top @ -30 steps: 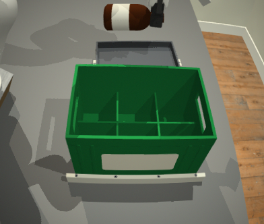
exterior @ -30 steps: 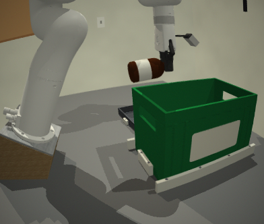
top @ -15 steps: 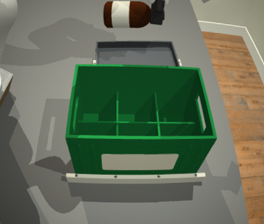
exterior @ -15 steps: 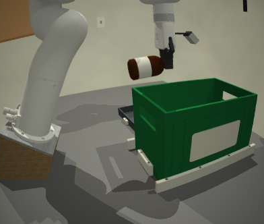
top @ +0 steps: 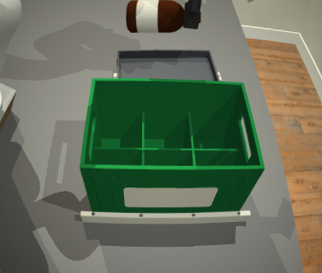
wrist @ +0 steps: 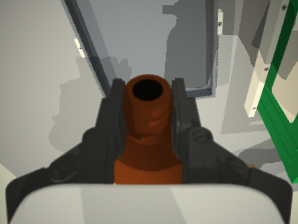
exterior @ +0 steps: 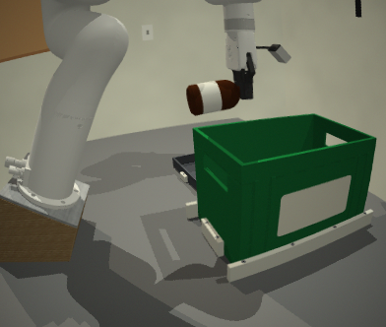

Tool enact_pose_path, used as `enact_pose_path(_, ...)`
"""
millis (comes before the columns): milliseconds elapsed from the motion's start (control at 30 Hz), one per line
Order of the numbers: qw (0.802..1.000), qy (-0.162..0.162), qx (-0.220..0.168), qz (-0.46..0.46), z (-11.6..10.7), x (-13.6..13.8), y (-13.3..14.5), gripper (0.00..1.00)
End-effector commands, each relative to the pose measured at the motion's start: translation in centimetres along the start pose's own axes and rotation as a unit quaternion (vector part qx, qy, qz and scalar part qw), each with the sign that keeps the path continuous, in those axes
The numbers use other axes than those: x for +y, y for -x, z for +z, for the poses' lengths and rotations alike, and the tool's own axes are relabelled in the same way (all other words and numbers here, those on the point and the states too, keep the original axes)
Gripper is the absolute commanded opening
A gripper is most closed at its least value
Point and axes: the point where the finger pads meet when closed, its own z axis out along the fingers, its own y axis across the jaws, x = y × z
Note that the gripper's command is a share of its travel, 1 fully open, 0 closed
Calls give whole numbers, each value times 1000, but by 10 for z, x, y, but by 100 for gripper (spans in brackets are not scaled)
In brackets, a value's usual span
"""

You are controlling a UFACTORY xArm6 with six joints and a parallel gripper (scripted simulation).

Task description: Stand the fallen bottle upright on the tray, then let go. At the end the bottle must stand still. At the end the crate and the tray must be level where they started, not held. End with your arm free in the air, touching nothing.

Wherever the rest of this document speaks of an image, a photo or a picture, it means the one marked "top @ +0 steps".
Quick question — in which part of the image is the green divided crate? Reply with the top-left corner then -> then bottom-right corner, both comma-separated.
80,78 -> 265,213

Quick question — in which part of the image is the brown glass bottle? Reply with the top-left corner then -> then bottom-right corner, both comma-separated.
126,0 -> 186,33

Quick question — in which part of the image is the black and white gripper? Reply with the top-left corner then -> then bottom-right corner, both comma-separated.
181,0 -> 206,30

